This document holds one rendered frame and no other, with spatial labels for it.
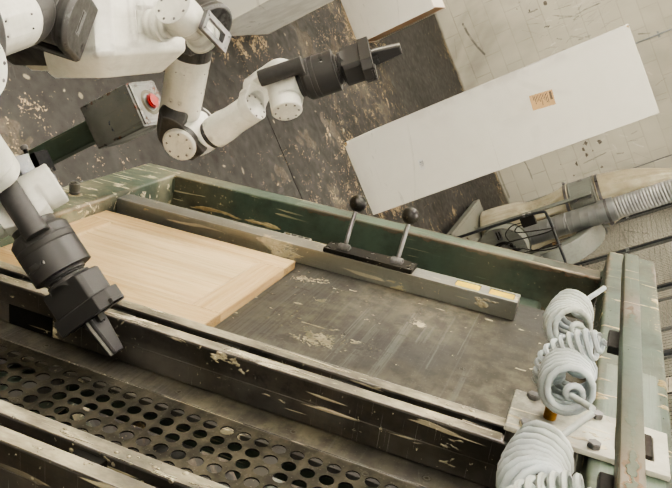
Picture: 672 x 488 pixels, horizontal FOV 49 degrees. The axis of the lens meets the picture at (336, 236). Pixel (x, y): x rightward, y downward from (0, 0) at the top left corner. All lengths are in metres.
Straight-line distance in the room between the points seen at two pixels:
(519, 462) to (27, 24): 0.82
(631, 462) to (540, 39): 8.92
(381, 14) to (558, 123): 2.10
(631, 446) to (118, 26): 1.00
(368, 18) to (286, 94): 5.02
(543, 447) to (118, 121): 1.51
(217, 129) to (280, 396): 0.76
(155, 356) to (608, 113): 4.23
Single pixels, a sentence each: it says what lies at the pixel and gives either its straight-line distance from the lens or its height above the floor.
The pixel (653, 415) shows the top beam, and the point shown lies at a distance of 1.08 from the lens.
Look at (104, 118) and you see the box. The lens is 2.02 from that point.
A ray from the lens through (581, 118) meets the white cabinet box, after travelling 5.06.
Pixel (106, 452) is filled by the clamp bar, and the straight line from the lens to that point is 0.87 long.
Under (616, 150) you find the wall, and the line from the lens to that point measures 9.55.
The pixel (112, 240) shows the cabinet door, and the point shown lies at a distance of 1.61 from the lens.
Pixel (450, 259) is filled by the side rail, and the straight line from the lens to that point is 1.74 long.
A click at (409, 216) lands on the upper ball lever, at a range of 1.55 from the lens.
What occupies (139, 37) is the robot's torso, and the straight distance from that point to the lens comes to 1.35.
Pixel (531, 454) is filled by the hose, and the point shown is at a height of 1.87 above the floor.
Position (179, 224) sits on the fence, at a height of 1.04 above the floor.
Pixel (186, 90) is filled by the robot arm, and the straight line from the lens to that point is 1.61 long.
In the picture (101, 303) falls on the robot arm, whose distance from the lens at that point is 1.08.
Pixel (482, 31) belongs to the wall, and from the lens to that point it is 9.56.
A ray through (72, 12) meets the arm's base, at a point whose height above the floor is 1.37.
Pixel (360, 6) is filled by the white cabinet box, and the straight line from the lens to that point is 6.55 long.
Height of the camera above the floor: 2.06
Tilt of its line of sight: 25 degrees down
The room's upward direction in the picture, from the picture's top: 71 degrees clockwise
